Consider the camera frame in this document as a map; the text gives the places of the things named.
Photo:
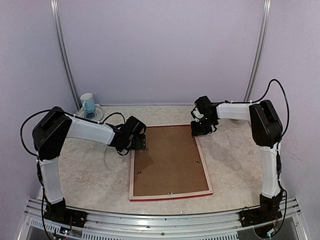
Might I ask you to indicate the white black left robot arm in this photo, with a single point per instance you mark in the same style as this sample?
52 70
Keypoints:
56 126

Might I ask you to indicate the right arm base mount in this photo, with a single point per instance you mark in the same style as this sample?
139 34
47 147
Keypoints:
268 210

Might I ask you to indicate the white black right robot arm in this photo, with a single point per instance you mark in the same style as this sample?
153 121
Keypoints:
267 133

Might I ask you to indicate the right aluminium corner post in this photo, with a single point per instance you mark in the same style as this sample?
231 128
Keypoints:
259 49

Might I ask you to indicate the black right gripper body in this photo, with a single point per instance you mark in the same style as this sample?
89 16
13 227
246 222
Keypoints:
204 127

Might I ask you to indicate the brown backing board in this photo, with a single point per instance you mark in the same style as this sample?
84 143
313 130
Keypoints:
170 162

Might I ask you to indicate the light blue mug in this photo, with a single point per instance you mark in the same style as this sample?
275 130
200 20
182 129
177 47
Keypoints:
88 102

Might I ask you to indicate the aluminium corner post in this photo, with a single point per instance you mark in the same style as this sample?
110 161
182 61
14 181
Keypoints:
259 49
54 5

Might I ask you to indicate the red wooden picture frame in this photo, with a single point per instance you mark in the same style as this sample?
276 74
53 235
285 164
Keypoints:
172 196

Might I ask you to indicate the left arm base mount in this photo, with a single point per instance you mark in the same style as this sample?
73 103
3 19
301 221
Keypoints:
59 213

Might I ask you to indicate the left aluminium corner post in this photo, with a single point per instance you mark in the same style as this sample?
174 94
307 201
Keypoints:
54 5

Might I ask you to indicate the front aluminium rail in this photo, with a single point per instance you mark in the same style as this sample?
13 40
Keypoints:
102 225

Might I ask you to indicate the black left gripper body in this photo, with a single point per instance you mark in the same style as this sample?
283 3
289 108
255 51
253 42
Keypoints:
140 144

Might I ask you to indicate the white blue swirl plate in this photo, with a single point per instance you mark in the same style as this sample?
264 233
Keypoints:
95 116

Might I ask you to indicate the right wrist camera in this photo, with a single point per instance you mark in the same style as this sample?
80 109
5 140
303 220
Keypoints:
196 114

